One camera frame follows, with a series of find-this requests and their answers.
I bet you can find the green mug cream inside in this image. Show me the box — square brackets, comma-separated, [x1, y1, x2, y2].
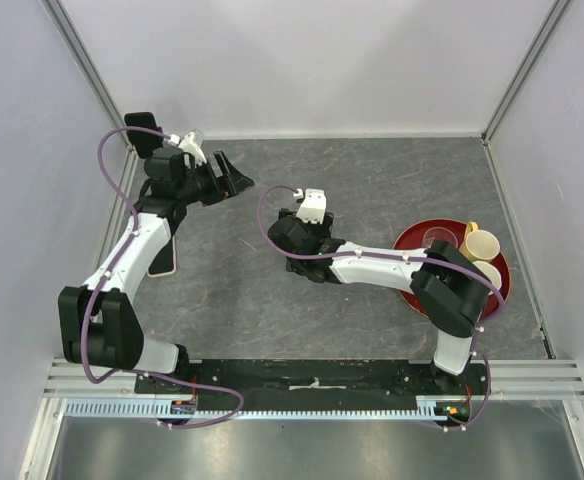
[473, 260, 502, 290]

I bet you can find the aluminium frame post right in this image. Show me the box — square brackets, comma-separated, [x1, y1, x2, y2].
[481, 0, 573, 145]

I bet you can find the yellow mug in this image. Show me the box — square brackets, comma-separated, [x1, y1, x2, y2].
[459, 221, 501, 262]

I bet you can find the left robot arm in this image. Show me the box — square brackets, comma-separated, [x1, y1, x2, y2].
[58, 147, 254, 393]

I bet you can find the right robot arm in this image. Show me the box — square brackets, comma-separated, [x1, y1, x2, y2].
[266, 209, 492, 394]

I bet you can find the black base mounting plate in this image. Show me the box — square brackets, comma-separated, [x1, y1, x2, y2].
[135, 359, 488, 402]

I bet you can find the purple cable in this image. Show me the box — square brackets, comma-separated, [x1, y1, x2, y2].
[257, 184, 506, 434]
[79, 127, 246, 430]

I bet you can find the clear glass cup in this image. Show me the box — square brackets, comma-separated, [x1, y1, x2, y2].
[421, 226, 458, 248]

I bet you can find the slotted cable duct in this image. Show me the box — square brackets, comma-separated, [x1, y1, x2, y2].
[64, 398, 459, 421]

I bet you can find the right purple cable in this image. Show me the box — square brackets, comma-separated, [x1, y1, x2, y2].
[257, 184, 506, 434]

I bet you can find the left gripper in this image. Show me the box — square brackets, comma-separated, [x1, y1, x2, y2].
[177, 151, 254, 207]

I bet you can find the black phone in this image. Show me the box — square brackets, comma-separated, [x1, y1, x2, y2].
[123, 111, 164, 159]

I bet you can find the round base phone stand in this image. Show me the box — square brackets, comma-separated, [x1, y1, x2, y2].
[286, 259, 328, 283]

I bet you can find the red round tray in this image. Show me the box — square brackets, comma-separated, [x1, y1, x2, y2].
[392, 218, 512, 321]

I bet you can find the phone with beige case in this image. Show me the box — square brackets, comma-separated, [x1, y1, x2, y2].
[147, 237, 177, 278]

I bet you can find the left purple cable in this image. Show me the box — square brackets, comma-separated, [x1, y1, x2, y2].
[79, 127, 246, 430]

